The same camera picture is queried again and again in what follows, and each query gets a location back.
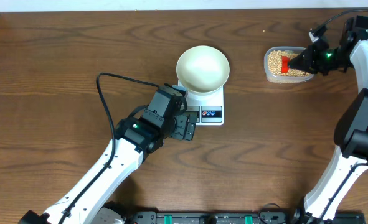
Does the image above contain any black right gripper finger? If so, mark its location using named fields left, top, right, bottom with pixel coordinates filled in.
left=288, top=49, right=309, bottom=69
left=291, top=64, right=311, bottom=73

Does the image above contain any red measuring scoop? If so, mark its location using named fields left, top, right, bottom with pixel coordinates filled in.
left=281, top=55, right=290, bottom=73

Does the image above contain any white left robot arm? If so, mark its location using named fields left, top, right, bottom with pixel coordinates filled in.
left=19, top=84, right=196, bottom=223

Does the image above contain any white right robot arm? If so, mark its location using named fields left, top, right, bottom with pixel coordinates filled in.
left=288, top=15, right=368, bottom=223

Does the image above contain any white digital kitchen scale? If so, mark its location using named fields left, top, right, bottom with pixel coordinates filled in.
left=186, top=87, right=225, bottom=126

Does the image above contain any cream bowl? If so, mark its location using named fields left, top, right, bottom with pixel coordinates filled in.
left=176, top=45, right=230, bottom=95

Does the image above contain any clear plastic bean container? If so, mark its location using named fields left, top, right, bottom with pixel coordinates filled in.
left=264, top=47, right=314, bottom=83

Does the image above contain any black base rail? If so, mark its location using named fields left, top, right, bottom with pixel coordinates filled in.
left=130, top=210, right=367, bottom=224

